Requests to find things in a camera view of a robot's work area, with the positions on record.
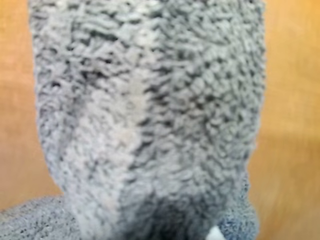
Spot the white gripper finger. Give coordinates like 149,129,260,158
206,225,225,240

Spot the grey terry cloth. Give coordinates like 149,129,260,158
0,0,267,240

